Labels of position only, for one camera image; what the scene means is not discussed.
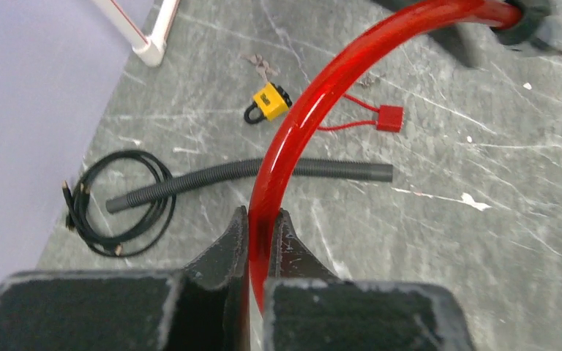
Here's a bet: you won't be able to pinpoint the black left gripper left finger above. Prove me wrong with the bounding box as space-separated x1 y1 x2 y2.
0 207 250 350

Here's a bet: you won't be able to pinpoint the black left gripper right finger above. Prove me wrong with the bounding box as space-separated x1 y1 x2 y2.
262 210 475 350

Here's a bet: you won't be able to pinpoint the red cable bike lock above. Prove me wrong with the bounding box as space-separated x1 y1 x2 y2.
247 0 553 311

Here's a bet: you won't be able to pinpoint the yellow padlock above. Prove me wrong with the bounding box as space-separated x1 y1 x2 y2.
243 82 293 124

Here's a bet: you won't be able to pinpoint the silver padlock keys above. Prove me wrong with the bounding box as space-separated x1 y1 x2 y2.
241 54 279 83

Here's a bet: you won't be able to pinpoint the black corrugated hose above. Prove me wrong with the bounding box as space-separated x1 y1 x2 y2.
105 158 394 215

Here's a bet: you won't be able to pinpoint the coiled black cable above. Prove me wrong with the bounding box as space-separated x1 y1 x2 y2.
61 149 178 259

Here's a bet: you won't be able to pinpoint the white pvc pipe frame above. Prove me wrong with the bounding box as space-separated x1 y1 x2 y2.
93 0 181 67

